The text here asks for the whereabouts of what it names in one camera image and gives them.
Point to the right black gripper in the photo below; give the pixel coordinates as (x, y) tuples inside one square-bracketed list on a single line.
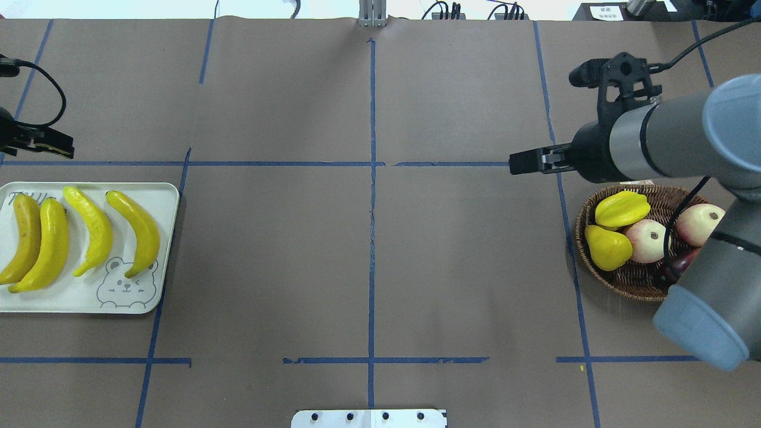
[(591, 152)]

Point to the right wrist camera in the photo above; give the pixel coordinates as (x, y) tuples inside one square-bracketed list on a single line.
[(623, 83)]

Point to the brown wicker basket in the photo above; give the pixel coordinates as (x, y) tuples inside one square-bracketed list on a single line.
[(634, 280)]

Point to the greenish yellow long banana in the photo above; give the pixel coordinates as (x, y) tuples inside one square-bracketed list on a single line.
[(98, 226)]

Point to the pink white apple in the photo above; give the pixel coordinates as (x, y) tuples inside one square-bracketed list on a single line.
[(647, 240), (695, 225)]

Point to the dark purple fruit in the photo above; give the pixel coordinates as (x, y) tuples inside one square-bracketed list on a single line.
[(673, 270)]

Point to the aluminium frame post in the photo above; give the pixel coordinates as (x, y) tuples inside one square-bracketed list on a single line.
[(373, 13)]

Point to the black power strip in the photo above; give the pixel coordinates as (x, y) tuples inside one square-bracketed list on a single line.
[(507, 12)]

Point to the cream bear tray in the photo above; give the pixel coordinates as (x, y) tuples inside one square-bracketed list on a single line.
[(103, 289)]

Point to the yellow drooping banana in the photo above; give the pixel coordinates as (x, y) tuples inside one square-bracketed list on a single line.
[(144, 228)]

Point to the yellow pear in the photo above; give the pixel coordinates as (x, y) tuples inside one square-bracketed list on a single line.
[(609, 249)]

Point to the black box with label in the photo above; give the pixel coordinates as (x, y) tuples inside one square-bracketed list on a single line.
[(613, 11)]

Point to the bright yellow banana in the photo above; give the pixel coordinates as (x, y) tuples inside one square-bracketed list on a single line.
[(54, 248)]

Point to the dark yellow banana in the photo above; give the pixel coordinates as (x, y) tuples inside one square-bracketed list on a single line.
[(29, 234)]

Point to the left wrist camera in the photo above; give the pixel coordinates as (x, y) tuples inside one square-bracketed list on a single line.
[(9, 67)]

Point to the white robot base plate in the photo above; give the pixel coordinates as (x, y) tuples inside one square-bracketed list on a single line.
[(427, 417)]

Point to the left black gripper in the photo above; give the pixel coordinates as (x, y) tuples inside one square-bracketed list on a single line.
[(37, 141)]

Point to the short yellow back banana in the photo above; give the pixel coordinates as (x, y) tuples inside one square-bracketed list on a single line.
[(621, 209)]

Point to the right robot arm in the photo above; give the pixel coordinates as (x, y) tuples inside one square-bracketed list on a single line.
[(712, 311)]

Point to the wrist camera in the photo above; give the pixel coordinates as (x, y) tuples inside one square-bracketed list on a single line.
[(9, 67), (623, 83)]

